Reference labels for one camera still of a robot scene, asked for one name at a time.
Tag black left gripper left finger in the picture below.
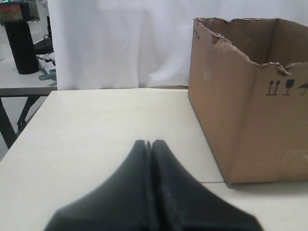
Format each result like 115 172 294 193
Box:
45 140 156 231

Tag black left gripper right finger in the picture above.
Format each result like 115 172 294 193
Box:
151 140 263 231

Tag torn open cardboard box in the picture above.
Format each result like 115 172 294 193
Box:
188 18 308 184

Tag teal tool on side table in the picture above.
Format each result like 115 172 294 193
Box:
39 69 57 81

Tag white backdrop curtain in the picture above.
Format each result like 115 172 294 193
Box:
48 0 308 90

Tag grey side table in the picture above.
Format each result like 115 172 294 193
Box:
0 56 57 148

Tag black cylinder on side table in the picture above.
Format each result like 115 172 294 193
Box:
4 20 39 75

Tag black wire basket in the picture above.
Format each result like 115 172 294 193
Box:
34 35 54 54

